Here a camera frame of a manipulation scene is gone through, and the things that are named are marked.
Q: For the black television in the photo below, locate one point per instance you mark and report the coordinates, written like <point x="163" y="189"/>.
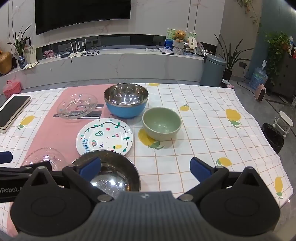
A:
<point x="81" y="14"/>

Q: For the green ceramic bowl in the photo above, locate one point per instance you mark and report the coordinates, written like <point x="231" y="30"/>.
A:
<point x="161" y="134"/>

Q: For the plant in blue vase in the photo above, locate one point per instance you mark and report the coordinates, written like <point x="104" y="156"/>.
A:
<point x="22" y="62"/>

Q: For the clear glass plate beaded rim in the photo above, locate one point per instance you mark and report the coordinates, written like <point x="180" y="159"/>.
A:
<point x="46" y="154"/>

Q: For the painted picture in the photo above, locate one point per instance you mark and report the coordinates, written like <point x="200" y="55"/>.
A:
<point x="170" y="34"/>

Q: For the white fruit painted plate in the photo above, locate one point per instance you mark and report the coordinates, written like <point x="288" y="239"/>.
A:
<point x="104" y="136"/>

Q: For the blue steel bowl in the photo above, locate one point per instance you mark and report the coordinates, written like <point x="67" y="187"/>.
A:
<point x="126" y="111"/>

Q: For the grey cloth pot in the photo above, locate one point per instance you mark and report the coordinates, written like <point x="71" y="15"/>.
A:
<point x="178" y="48"/>

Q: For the clear glass plate smooth rim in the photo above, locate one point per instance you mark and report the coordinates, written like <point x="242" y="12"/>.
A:
<point x="76" y="109"/>

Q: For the round paper fan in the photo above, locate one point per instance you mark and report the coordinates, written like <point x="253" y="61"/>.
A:
<point x="192" y="41"/>

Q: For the decorative plate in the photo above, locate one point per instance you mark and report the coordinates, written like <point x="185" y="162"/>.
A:
<point x="200" y="48"/>

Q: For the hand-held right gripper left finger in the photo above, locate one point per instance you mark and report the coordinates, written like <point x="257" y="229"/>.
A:
<point x="90" y="167"/>

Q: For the brown teddy bear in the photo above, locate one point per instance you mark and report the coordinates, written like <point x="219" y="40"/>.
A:
<point x="179" y="35"/>

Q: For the hanging vine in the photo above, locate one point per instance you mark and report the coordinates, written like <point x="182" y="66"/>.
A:
<point x="254" y="16"/>

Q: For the long leaf potted plant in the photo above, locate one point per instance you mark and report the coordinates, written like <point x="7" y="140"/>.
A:
<point x="227" y="75"/>

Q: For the white checked lemon tablecloth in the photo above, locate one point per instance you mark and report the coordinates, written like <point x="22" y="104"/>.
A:
<point x="208" y="143"/>

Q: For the shiny steel bowl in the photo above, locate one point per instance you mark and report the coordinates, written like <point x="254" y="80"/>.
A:
<point x="115" y="176"/>

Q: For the black mesh waste bin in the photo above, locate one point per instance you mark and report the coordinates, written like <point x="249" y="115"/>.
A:
<point x="272" y="139"/>

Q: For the grey trash can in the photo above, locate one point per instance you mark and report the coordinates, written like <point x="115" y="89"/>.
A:
<point x="212" y="71"/>

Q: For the black notebook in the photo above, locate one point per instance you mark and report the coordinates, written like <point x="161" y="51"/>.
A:
<point x="12" y="109"/>

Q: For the white router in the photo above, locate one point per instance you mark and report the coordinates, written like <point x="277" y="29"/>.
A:
<point x="77" y="55"/>

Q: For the paper sheets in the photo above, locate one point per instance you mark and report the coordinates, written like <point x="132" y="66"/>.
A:
<point x="30" y="65"/>

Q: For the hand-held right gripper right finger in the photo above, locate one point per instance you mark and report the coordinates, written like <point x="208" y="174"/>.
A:
<point x="198" y="168"/>

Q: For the framed drawing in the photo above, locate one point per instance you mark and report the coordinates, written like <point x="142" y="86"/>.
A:
<point x="31" y="52"/>

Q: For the pink basket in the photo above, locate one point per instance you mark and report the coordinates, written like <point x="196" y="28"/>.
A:
<point x="12" y="90"/>

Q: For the white laptop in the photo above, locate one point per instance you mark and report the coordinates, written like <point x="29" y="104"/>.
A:
<point x="166" y="51"/>

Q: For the blue water jug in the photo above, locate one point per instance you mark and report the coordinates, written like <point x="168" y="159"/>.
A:
<point x="259" y="78"/>

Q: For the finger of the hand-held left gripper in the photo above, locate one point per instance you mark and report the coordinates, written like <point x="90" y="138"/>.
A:
<point x="16" y="171"/>
<point x="4" y="157"/>

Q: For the pink patterned cloth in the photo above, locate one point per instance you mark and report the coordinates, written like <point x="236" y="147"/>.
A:
<point x="227" y="83"/>

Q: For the pink heater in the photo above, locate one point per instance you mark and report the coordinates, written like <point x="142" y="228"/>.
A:
<point x="260" y="92"/>

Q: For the pink placemat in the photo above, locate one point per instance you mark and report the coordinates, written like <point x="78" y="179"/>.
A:
<point x="46" y="136"/>

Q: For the dark cabinet with ivy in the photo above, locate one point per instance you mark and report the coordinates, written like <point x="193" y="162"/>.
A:
<point x="276" y="44"/>

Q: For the pink photo card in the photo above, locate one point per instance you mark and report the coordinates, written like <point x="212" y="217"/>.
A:
<point x="49" y="53"/>

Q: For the golden vase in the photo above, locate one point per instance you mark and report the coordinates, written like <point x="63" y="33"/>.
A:
<point x="4" y="62"/>

